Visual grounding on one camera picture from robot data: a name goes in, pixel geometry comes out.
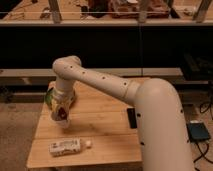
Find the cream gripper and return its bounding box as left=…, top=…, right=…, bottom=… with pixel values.
left=51, top=88, right=73, bottom=115

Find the red pepper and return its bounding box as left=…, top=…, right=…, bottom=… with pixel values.
left=59, top=108, right=67, bottom=119

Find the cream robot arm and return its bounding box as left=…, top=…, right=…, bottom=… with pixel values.
left=52, top=56, right=195, bottom=171

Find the white ceramic cup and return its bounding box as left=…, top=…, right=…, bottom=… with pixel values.
left=51, top=114, right=70, bottom=129

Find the white plastic bottle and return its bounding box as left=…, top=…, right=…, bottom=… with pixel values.
left=49, top=138, right=92, bottom=157

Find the black phone on table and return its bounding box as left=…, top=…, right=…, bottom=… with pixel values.
left=127, top=108, right=137, bottom=129

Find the wooden shelf unit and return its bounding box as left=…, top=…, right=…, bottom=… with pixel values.
left=0, top=0, right=213, bottom=85

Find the black box on floor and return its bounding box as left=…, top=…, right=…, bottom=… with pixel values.
left=187, top=123, right=211, bottom=142

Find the black cable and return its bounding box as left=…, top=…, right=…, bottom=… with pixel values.
left=191, top=101, right=213, bottom=171

